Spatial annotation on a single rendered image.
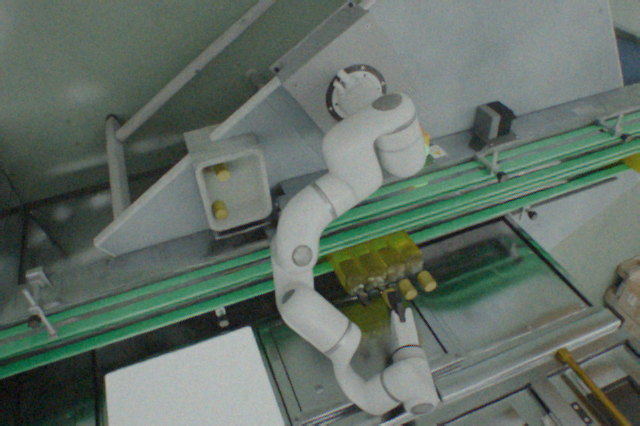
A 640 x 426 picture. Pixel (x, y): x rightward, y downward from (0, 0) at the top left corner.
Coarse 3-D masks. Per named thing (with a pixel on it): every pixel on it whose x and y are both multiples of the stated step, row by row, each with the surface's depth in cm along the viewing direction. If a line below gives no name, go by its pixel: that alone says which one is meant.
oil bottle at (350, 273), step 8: (344, 248) 140; (328, 256) 143; (336, 256) 138; (344, 256) 138; (352, 256) 137; (336, 264) 137; (344, 264) 135; (352, 264) 135; (336, 272) 139; (344, 272) 133; (352, 272) 133; (360, 272) 133; (344, 280) 133; (352, 280) 131; (360, 280) 131; (344, 288) 135; (352, 288) 131
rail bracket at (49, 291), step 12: (36, 276) 120; (48, 276) 124; (36, 288) 118; (48, 288) 124; (60, 288) 130; (36, 300) 114; (48, 300) 126; (36, 312) 113; (36, 324) 111; (48, 324) 118
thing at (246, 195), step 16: (208, 160) 122; (224, 160) 123; (240, 160) 133; (256, 160) 130; (208, 176) 132; (240, 176) 136; (256, 176) 137; (208, 192) 136; (224, 192) 137; (240, 192) 139; (256, 192) 141; (208, 208) 130; (240, 208) 140; (256, 208) 140; (224, 224) 136; (240, 224) 137
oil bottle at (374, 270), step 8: (352, 248) 140; (360, 248) 140; (368, 248) 140; (360, 256) 138; (368, 256) 138; (376, 256) 138; (360, 264) 136; (368, 264) 135; (376, 264) 135; (368, 272) 133; (376, 272) 133; (384, 272) 133; (368, 280) 133; (376, 280) 133; (384, 280) 134
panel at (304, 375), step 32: (256, 320) 142; (352, 320) 141; (384, 320) 140; (416, 320) 139; (160, 352) 135; (288, 352) 134; (320, 352) 133; (384, 352) 132; (448, 352) 130; (288, 384) 126; (320, 384) 126; (288, 416) 120; (320, 416) 119
